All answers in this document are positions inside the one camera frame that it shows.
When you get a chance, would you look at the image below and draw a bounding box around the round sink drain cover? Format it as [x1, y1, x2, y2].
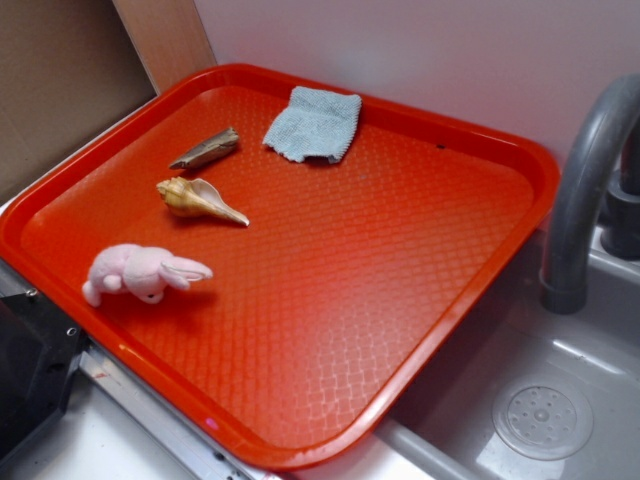
[492, 382, 594, 461]

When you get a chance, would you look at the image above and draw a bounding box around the wooden board strip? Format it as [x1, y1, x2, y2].
[113, 0, 217, 94]

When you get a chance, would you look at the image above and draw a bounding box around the grey curved faucet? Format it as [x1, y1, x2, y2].
[540, 73, 639, 314]

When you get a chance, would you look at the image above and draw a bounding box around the grey plastic sink basin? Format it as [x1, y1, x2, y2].
[378, 236, 639, 479]

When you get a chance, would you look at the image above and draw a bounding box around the light blue knitted cloth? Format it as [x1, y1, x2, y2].
[262, 86, 363, 164]

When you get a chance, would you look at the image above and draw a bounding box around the pink plush bunny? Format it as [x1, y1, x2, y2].
[82, 244, 213, 307]

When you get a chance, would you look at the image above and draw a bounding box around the aluminium rail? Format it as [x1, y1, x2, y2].
[79, 344, 270, 479]

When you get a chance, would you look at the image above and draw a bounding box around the brown cardboard panel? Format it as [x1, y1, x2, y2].
[1, 1, 155, 201]

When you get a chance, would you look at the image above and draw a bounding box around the red plastic tray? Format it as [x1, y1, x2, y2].
[1, 65, 559, 471]

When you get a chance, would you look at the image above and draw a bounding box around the beige conch shell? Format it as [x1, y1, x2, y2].
[156, 177, 250, 227]

